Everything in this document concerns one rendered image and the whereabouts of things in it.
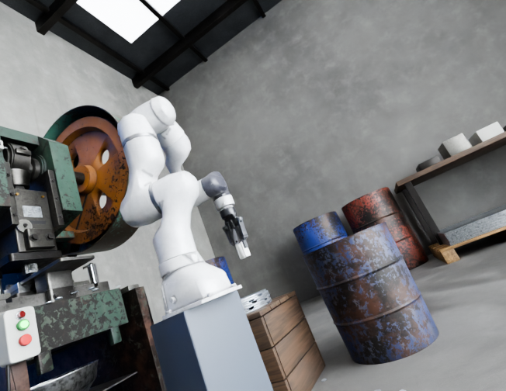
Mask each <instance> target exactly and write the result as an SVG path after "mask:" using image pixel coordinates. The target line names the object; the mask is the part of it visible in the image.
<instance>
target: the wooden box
mask: <svg viewBox="0 0 506 391"><path fill-rule="evenodd" d="M294 295H295V296H294ZM246 316H247V318H248V322H249V324H250V327H251V330H252V333H253V335H254V338H255V341H256V344H257V346H258V350H259V352H260V355H261V357H262V361H263V363H264V365H265V369H266V372H267V373H268V376H269V380H270V383H271V384H272V388H273V391H311V390H312V389H313V387H314V385H315V383H316V381H317V380H318V378H319V377H320V375H321V373H322V372H323V370H324V368H325V363H324V359H323V358H322V356H321V353H320V350H319V348H318V346H317V343H316V341H315V339H314V336H313V334H312V332H311V329H310V326H309V324H308V322H307V319H306V318H304V317H305V315H304V313H303V310H302V307H301V305H300V302H299V300H298V298H297V296H296V292H295V290H294V291H292V292H288V293H286V294H284V295H281V296H278V297H276V298H274V299H272V301H271V302H270V303H268V304H267V305H265V306H263V307H261V308H259V309H257V310H255V311H253V312H250V313H248V314H246Z"/></svg>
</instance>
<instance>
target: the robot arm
mask: <svg viewBox="0 0 506 391"><path fill-rule="evenodd" d="M175 119H176V114H175V109H174V107H173V106H172V104H171V103H170V102H169V101H168V100H167V99H166V98H164V97H161V96H158V97H155V98H152V99H151V100H150V101H148V102H145V103H144V104H142V105H140V106H138V107H137V108H136V109H135V110H133V111H132V112H131V113H130V114H128V115H126V116H123V118H122V119H121V120H120V121H119V123H118V126H117V130H118V135H119V136H120V140H121V143H122V145H123V151H124V154H125V157H126V162H127V164H128V168H129V185H128V189H127V192H126V195H125V197H124V199H123V201H122V202H121V205H120V213H121V216H122V218H123V220H124V221H125V222H126V223H127V224H128V225H130V226H131V227H142V226H146V225H149V224H152V223H154V222H156V221H158V220H159V219H161V218H162V220H161V225H160V227H159V228H158V230H157V232H156V233H155V235H154V238H153V245H154V249H155V252H156V255H157V257H158V261H159V266H158V267H159V271H160V274H161V278H162V279H163V280H162V284H161V293H162V298H163V302H164V307H165V315H164V316H163V317H162V320H165V319H168V318H169V317H173V316H174V315H177V314H179V313H182V312H184V311H186V310H190V309H192V308H193V307H196V306H199V305H201V304H204V303H207V302H209V301H211V300H213V299H216V298H218V297H221V296H224V295H226V294H228V293H230V292H233V291H235V290H237V289H240V288H242V286H241V285H236V284H235V283H234V284H232V285H231V283H230V281H229V279H228V277H227V274H226V272H225V271H223V270H222V269H219V268H217V267H214V266H212V265H209V264H207V263H206V262H205V261H204V260H203V258H202V256H201V255H200V254H199V252H197V250H196V245H195V241H194V239H193V235H192V231H191V228H190V226H191V214H192V208H193V207H194V206H198V205H200V204H202V203H203V202H205V201H207V200H209V199H211V198H213V202H214V204H215V206H216V208H217V211H219V212H220V216H221V218H222V220H224V223H225V226H224V227H223V230H224V232H225V234H226V235H227V239H228V240H229V242H230V245H231V246H232V245H234V246H235V248H236V250H237V253H238V254H239V257H240V259H243V258H246V257H247V256H250V255H251V254H250V251H249V250H248V244H247V242H246V239H247V238H248V234H247V231H246V229H245V226H244V222H243V217H242V216H239V217H238V216H237V211H236V209H235V207H234V204H235V203H234V200H233V198H232V195H231V194H230V193H229V192H228V187H227V183H226V182H225V180H224V178H223V176H222V175H221V173H219V172H218V171H214V172H211V173H209V174H208V175H207V176H206V177H205V178H202V179H201V180H199V181H197V180H196V177H194V176H193V175H191V174H190V173H189V172H187V171H182V170H181V165H182V164H183V162H184V161H185V160H186V158H187V157H188V156H189V152H190V150H191V144H190V140H189V138H188V137H187V136H186V135H185V134H184V130H183V129H182V128H181V127H180V126H179V125H178V124H177V123H176V121H175ZM161 148H162V150H163V151H164V153H165V156H166V159H165V157H164V155H163V153H162V150H161ZM165 165H166V167H167V169H168V170H169V172H170V175H166V176H165V177H163V178H161V179H159V180H158V176H159V175H160V173H161V171H162V169H163V168H164V166H165ZM236 233H237V234H236ZM237 235H238V237H239V238H240V243H238V239H237Z"/></svg>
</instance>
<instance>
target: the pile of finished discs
mask: <svg viewBox="0 0 506 391"><path fill-rule="evenodd" d="M271 301H272V299H271V297H270V294H269V292H268V290H266V291H265V292H263V293H261V294H258V295H257V296H254V297H252V298H250V299H247V300H245V301H243V302H242V305H243V307H244V311H245V313H246V314H248V313H250V312H253V311H255V310H257V309H259V308H261V307H263V306H265V305H267V304H268V303H270V302H271Z"/></svg>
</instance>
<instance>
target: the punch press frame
mask: <svg viewBox="0 0 506 391"><path fill-rule="evenodd" d="M0 140H2V142H3V143H4V142H9V143H12V144H18V145H22V146H25V147H27V149H28V150H29V151H31V158H35V159H37V160H38V161H39V163H40V173H39V176H40V175H42V174H43V173H44V172H45V171H46V170H53V171H54V177H55V182H56V186H57V193H58V196H59V200H60V204H61V212H62V215H63V219H64V225H63V226H62V227H61V228H59V229H58V230H56V231H54V236H55V238H56V237H57V236H58V235H59V234H60V233H61V232H62V231H63V230H64V229H65V228H66V227H67V226H68V225H69V224H70V223H71V222H72V221H73V220H74V219H75V218H76V217H77V216H78V215H79V214H80V213H81V212H83V209H82V205H81V200H80V195H79V192H78V186H77V182H76V179H75V173H74V169H73V165H72V162H71V155H70V152H69V149H68V146H67V145H65V144H62V143H60V142H57V141H55V140H50V139H47V138H43V137H38V136H35V135H32V134H29V133H24V132H21V131H18V130H13V129H9V128H6V127H3V126H0ZM39 176H38V177H39ZM10 207H11V202H10V196H9V187H8V182H7V177H6V171H5V162H4V157H3V152H2V151H1V152H0V219H1V217H2V216H3V215H4V214H5V213H6V212H7V211H8V209H9V208H10ZM32 274H33V273H28V274H26V275H23V273H22V272H18V273H11V274H4V275H2V277H3V279H1V282H2V293H3V294H5V290H6V289H5V286H6V285H15V284H16V283H19V282H21V281H23V280H24V279H26V278H28V277H30V276H31V275H32ZM33 308H34V311H35V316H36V325H37V330H38V335H39V340H40V353H39V354H38V355H37V356H34V357H32V358H30V359H27V360H26V364H27V367H28V366H30V365H32V364H35V368H36V375H37V376H40V375H43V374H45V373H47V372H50V371H52V370H53V369H54V365H53V360H52V355H55V354H57V353H59V352H62V351H64V350H67V349H69V348H71V347H74V346H75V345H77V344H80V343H82V342H84V341H87V340H89V339H91V338H94V337H96V336H98V335H100V334H103V333H105V332H107V335H108V339H109V344H110V345H114V344H117V343H119V342H121V341H122V338H121V334H120V329H119V326H121V325H123V324H126V323H128V319H127V313H126V310H125V306H124V303H123V297H122V294H121V291H120V288H118V289H111V290H107V291H104V292H97V293H93V294H89V295H85V296H79V297H75V298H71V299H65V300H61V301H57V302H53V303H46V304H43V305H39V306H33Z"/></svg>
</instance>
